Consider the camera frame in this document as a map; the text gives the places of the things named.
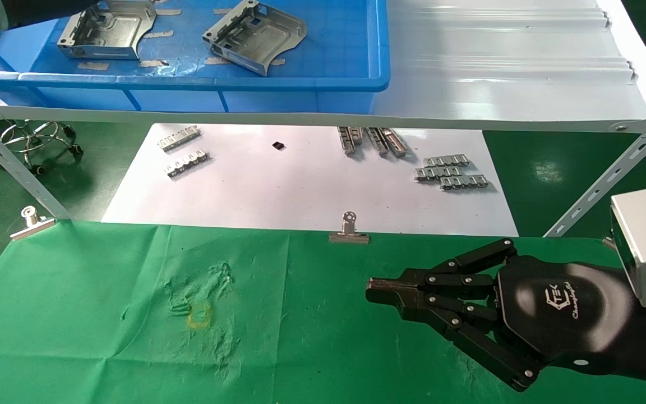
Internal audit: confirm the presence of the silver binder clip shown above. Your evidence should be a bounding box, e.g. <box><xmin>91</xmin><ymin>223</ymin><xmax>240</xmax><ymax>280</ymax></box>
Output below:
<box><xmin>10</xmin><ymin>206</ymin><xmax>56</xmax><ymax>241</ymax></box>
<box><xmin>329</xmin><ymin>211</ymin><xmax>370</xmax><ymax>244</ymax></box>

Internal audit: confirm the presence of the silver sheet metal bracket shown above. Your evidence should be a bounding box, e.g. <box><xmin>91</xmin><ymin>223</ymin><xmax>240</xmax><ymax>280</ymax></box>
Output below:
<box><xmin>56</xmin><ymin>0</ymin><xmax>158</xmax><ymax>60</ymax></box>
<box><xmin>202</xmin><ymin>0</ymin><xmax>307</xmax><ymax>77</ymax></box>

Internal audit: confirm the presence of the silver toothed metal rail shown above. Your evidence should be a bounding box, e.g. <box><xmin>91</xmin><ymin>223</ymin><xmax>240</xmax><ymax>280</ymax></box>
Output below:
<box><xmin>165</xmin><ymin>148</ymin><xmax>210</xmax><ymax>179</ymax></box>
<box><xmin>158</xmin><ymin>126</ymin><xmax>201</xmax><ymax>153</ymax></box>

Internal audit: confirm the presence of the silver notched metal strip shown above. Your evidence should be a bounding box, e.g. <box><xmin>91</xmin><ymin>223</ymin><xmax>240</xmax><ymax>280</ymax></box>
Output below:
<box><xmin>414</xmin><ymin>166</ymin><xmax>463</xmax><ymax>182</ymax></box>
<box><xmin>440</xmin><ymin>175</ymin><xmax>490</xmax><ymax>191</ymax></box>
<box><xmin>423</xmin><ymin>155</ymin><xmax>469</xmax><ymax>168</ymax></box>

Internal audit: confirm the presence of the chrome stool base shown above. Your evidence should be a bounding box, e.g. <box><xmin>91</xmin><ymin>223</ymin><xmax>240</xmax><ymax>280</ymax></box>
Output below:
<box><xmin>0</xmin><ymin>120</ymin><xmax>84</xmax><ymax>176</ymax></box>

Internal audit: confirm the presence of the blue plastic bin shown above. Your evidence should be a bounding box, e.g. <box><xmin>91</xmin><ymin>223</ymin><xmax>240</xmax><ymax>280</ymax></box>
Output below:
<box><xmin>0</xmin><ymin>0</ymin><xmax>391</xmax><ymax>116</ymax></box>

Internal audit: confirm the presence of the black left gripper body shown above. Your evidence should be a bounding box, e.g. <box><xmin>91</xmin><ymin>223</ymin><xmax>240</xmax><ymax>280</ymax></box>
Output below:
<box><xmin>6</xmin><ymin>0</ymin><xmax>100</xmax><ymax>30</ymax></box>

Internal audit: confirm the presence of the green table cloth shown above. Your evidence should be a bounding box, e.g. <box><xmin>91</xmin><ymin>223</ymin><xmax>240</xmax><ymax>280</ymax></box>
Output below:
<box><xmin>0</xmin><ymin>219</ymin><xmax>646</xmax><ymax>404</ymax></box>

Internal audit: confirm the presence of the white paper sheet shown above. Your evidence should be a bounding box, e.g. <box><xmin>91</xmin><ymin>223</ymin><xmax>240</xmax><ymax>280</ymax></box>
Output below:
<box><xmin>101</xmin><ymin>123</ymin><xmax>520</xmax><ymax>237</ymax></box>

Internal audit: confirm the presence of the perforated metal rack strut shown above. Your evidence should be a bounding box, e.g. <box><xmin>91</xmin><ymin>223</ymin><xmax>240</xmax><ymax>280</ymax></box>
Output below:
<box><xmin>543</xmin><ymin>98</ymin><xmax>646</xmax><ymax>237</ymax></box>
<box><xmin>0</xmin><ymin>107</ymin><xmax>71</xmax><ymax>219</ymax></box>

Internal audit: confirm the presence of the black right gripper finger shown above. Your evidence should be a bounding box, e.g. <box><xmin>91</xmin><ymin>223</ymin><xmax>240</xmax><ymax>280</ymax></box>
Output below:
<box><xmin>366</xmin><ymin>238</ymin><xmax>518</xmax><ymax>296</ymax></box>
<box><xmin>366</xmin><ymin>291</ymin><xmax>543</xmax><ymax>392</ymax></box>

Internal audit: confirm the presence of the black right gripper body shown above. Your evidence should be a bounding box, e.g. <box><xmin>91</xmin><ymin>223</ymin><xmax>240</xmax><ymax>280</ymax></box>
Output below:
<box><xmin>494</xmin><ymin>255</ymin><xmax>636</xmax><ymax>374</ymax></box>

